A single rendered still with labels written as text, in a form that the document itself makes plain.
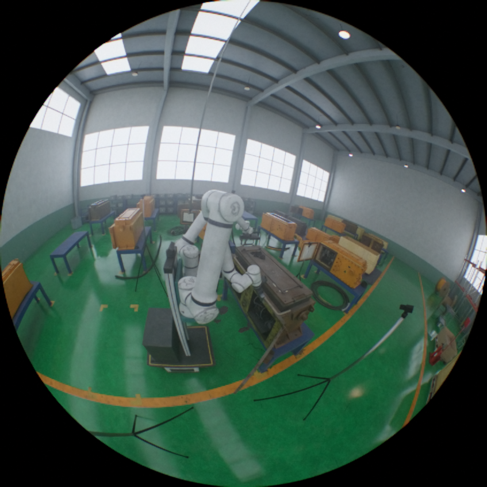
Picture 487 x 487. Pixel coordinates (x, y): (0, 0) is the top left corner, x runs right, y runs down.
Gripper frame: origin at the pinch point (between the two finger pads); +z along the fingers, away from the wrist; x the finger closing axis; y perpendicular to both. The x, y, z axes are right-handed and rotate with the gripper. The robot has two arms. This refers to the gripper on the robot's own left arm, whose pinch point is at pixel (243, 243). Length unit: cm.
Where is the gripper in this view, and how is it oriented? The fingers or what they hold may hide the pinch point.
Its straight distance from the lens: 217.0
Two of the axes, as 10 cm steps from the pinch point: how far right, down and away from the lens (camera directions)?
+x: -9.0, 0.4, -4.4
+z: -1.5, 9.1, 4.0
